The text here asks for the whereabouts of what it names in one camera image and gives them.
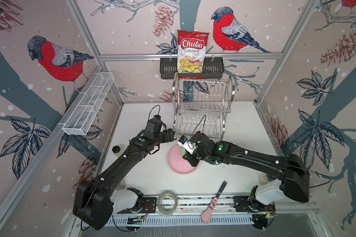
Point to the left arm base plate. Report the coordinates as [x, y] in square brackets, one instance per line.
[145, 205]

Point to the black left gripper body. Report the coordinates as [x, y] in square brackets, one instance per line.
[165, 136]

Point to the light green bowl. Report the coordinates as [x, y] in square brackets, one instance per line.
[183, 152]

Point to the pink cat paw spatula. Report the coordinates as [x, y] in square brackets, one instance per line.
[206, 215]

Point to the clear tape roll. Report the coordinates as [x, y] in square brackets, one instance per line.
[167, 203]

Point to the red Chuba cassava chips bag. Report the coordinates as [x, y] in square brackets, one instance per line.
[191, 51]

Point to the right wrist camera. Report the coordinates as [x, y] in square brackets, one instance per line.
[184, 142]

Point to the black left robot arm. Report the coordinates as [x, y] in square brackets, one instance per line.
[93, 203]

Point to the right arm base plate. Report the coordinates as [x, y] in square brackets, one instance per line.
[247, 204]

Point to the steel two-tier dish rack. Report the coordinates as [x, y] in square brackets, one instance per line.
[202, 105]

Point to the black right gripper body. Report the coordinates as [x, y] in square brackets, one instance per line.
[195, 158]

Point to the white mesh wall shelf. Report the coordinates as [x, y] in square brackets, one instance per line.
[85, 112]

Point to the small glass spice jar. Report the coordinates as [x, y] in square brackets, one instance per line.
[118, 151]

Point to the black wire wall basket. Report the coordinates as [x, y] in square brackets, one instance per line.
[211, 68]

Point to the pink plate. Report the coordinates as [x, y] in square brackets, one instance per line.
[177, 163]

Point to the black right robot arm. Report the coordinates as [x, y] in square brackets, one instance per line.
[291, 179]

